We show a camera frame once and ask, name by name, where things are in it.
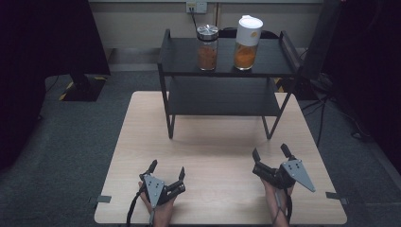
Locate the glass jar with metal lid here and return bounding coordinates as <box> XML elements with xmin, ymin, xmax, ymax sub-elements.
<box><xmin>196</xmin><ymin>24</ymin><xmax>219</xmax><ymax>72</ymax></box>

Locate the black curtain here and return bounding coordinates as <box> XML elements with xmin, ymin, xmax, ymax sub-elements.
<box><xmin>0</xmin><ymin>0</ymin><xmax>112</xmax><ymax>171</ymax></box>
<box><xmin>324</xmin><ymin>0</ymin><xmax>401</xmax><ymax>174</ymax></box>

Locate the black outlet cable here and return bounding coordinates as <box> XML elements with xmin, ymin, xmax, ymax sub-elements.
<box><xmin>189</xmin><ymin>9</ymin><xmax>200</xmax><ymax>31</ymax></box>

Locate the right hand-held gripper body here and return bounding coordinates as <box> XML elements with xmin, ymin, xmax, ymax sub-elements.
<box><xmin>252</xmin><ymin>159</ymin><xmax>317</xmax><ymax>193</ymax></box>

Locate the black striped stand base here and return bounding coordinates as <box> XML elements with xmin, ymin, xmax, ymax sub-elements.
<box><xmin>58</xmin><ymin>74</ymin><xmax>108</xmax><ymax>102</ymax></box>

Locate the glass jar with white lid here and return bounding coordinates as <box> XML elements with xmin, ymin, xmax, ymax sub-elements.
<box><xmin>233</xmin><ymin>14</ymin><xmax>264</xmax><ymax>71</ymax></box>

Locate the white wall power outlet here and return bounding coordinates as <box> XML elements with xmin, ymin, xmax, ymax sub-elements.
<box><xmin>185</xmin><ymin>1</ymin><xmax>208</xmax><ymax>14</ymax></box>

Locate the black stand post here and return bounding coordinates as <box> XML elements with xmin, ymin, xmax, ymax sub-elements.
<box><xmin>299</xmin><ymin>0</ymin><xmax>343</xmax><ymax>81</ymax></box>

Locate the black two-tier metal rack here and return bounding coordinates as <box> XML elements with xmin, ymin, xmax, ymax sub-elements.
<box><xmin>157</xmin><ymin>28</ymin><xmax>301</xmax><ymax>140</ymax></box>

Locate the person's left hand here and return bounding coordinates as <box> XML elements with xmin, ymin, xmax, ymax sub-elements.
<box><xmin>137</xmin><ymin>181</ymin><xmax>176</xmax><ymax>219</ymax></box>

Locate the left hand-held gripper black cable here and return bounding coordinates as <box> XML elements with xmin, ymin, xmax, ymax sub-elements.
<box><xmin>126</xmin><ymin>188</ymin><xmax>147</xmax><ymax>227</ymax></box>

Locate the hand-held gripper black cable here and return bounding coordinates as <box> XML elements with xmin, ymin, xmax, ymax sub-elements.
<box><xmin>273</xmin><ymin>188</ymin><xmax>293</xmax><ymax>224</ymax></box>
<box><xmin>126</xmin><ymin>188</ymin><xmax>147</xmax><ymax>227</ymax></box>

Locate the right hand-held gripper black cable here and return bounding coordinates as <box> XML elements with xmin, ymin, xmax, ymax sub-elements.
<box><xmin>273</xmin><ymin>188</ymin><xmax>293</xmax><ymax>224</ymax></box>

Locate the person's right hand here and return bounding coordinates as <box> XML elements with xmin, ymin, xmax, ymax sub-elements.
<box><xmin>260</xmin><ymin>178</ymin><xmax>296</xmax><ymax>216</ymax></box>

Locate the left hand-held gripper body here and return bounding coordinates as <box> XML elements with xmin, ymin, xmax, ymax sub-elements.
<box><xmin>139</xmin><ymin>172</ymin><xmax>186</xmax><ymax>210</ymax></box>

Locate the black floor cable with plug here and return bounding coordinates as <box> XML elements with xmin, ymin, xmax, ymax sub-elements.
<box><xmin>332</xmin><ymin>97</ymin><xmax>374</xmax><ymax>142</ymax></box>

